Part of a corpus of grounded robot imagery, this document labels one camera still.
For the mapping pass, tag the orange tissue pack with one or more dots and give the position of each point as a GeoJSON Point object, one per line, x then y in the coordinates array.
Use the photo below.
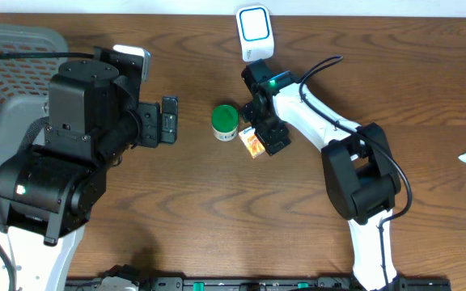
{"type": "Point", "coordinates": [251, 142]}

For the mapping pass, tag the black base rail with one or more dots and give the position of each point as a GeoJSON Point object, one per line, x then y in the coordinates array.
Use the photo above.
{"type": "Point", "coordinates": [180, 284]}

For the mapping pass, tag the dark grey plastic basket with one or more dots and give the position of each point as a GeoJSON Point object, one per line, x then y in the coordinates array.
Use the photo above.
{"type": "Point", "coordinates": [6, 101]}

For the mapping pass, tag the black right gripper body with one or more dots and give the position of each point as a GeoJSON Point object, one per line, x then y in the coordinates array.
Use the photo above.
{"type": "Point", "coordinates": [266, 125]}

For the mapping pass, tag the green lid jar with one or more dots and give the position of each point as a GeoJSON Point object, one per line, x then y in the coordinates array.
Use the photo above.
{"type": "Point", "coordinates": [225, 122]}

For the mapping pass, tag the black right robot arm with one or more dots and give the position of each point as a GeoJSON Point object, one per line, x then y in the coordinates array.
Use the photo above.
{"type": "Point", "coordinates": [361, 177]}

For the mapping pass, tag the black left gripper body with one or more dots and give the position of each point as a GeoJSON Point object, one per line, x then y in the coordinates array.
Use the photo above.
{"type": "Point", "coordinates": [149, 133]}

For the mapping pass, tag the white barcode scanner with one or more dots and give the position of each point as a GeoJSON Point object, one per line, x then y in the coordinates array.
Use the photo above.
{"type": "Point", "coordinates": [255, 33]}

